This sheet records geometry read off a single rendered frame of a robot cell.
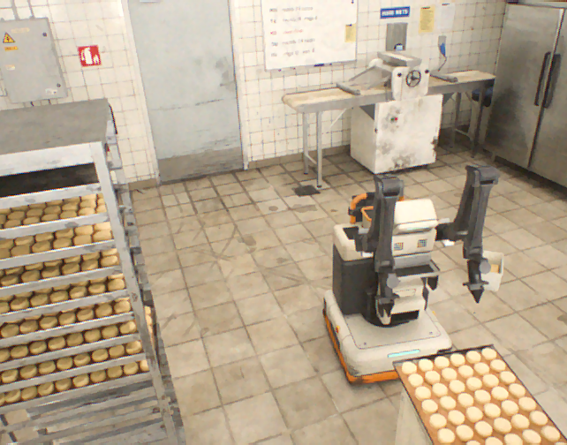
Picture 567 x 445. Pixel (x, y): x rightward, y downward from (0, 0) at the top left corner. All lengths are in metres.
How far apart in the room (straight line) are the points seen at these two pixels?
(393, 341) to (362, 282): 0.37
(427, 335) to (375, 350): 0.33
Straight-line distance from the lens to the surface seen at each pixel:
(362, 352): 2.74
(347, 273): 2.73
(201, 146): 5.55
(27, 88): 5.11
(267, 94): 5.56
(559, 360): 3.41
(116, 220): 1.38
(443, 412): 1.71
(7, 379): 1.83
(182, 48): 5.29
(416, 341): 2.84
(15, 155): 1.33
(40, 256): 1.49
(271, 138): 5.71
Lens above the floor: 2.20
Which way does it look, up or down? 30 degrees down
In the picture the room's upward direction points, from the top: 3 degrees counter-clockwise
